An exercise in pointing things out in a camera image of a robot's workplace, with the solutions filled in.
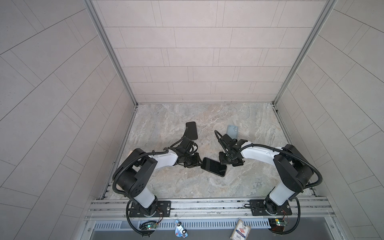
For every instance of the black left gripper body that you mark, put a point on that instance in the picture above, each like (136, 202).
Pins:
(190, 161)

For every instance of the blue white sticker tag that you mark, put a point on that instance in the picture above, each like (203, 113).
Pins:
(180, 231)

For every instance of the left circuit board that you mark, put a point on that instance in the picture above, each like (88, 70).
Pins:
(149, 226)

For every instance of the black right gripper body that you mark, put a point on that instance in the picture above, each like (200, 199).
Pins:
(223, 159)

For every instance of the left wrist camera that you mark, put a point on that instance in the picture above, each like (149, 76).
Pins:
(186, 146)

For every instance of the aluminium left corner post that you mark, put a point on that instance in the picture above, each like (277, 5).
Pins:
(107, 44)

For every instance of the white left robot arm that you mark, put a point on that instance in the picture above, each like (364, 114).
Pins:
(132, 176)

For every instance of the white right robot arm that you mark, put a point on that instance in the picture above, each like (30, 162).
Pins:
(296, 173)

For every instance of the aluminium right corner post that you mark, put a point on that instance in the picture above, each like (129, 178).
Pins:
(324, 14)

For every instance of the red white card tag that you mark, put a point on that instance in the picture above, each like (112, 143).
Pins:
(241, 231)

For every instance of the aluminium corner post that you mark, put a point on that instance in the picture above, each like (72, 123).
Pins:
(324, 14)
(107, 44)

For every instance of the light blue phone case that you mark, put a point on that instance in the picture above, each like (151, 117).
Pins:
(232, 131)

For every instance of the circuit board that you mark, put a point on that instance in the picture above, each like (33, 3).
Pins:
(278, 225)
(149, 226)

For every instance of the right circuit board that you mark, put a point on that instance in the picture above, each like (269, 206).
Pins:
(278, 225)

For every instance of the purple-edged phone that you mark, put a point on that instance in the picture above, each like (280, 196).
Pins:
(214, 167)
(191, 131)

